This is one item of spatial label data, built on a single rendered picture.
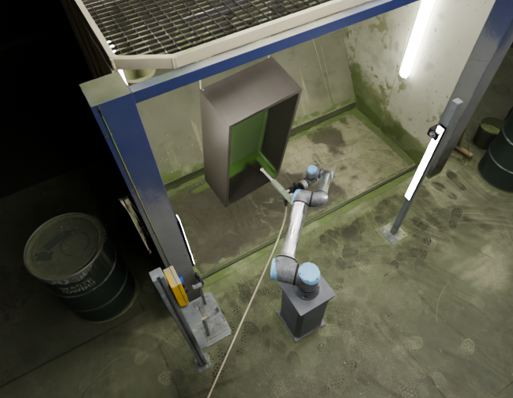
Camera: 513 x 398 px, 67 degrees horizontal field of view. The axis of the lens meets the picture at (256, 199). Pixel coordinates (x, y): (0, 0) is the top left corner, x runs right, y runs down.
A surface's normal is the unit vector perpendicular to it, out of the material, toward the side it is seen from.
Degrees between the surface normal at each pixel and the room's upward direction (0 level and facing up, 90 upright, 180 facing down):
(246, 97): 12
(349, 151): 0
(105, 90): 0
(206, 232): 0
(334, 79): 57
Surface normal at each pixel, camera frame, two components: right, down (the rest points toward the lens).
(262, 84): 0.09, -0.44
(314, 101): 0.41, 0.26
